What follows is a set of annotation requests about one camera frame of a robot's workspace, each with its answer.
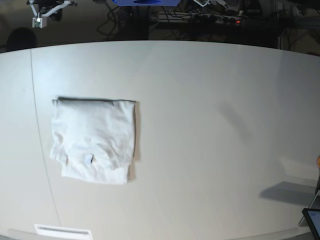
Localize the blue box overhead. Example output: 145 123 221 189
112 0 180 7

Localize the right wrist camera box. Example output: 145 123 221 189
32 17 48 29

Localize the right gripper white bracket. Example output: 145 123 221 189
26 0 77 18

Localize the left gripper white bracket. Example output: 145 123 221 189
193 0 241 11

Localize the tablet screen with stand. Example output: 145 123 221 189
298 179 320 240

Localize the white label strip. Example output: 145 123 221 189
34 224 92 235

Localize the white T-shirt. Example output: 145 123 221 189
50 98 136 185

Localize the black power strip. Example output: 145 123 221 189
150 12 246 26

